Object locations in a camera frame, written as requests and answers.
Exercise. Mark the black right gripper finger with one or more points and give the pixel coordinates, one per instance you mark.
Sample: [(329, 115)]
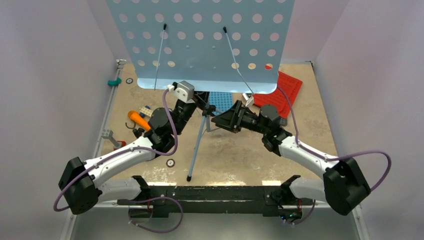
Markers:
[(237, 108), (226, 121)]

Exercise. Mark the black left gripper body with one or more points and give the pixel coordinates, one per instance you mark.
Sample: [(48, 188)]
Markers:
[(183, 115)]

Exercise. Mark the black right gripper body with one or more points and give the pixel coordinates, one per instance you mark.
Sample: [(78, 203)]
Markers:
[(248, 121)]

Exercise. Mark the black microphone stand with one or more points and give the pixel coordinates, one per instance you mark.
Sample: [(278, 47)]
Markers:
[(137, 132)]

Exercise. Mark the orange toy microphone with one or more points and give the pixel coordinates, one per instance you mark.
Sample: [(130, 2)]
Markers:
[(137, 119)]

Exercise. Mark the light blue music stand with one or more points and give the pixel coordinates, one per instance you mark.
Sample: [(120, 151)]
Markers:
[(232, 46)]

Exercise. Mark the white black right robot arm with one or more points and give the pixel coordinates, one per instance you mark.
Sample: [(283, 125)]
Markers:
[(341, 183)]

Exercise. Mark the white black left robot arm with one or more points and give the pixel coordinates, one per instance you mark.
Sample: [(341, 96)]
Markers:
[(83, 184)]

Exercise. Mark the light blue building baseplate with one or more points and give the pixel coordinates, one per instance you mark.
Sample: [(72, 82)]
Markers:
[(222, 101)]

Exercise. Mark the grey building baseplate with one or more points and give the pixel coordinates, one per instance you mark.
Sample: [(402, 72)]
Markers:
[(283, 121)]

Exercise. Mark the toy brick car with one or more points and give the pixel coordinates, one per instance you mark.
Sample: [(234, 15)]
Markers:
[(145, 112)]

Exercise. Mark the teal curved block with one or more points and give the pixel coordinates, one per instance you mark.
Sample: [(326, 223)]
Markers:
[(114, 83)]

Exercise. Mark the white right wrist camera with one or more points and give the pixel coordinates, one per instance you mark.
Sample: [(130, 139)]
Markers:
[(249, 98)]

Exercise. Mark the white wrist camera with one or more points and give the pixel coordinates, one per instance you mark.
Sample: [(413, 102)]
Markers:
[(183, 91), (249, 98)]

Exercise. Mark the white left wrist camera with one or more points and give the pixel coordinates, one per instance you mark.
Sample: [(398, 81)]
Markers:
[(183, 91)]

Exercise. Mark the black ring marker front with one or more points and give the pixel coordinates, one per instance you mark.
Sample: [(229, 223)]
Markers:
[(170, 163)]

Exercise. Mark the aluminium left edge rail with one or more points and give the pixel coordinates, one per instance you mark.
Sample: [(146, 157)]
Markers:
[(120, 63)]

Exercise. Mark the grey post on red brick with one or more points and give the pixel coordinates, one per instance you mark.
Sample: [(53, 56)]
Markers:
[(108, 134)]

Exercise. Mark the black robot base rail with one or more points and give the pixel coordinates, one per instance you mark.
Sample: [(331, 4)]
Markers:
[(268, 201)]

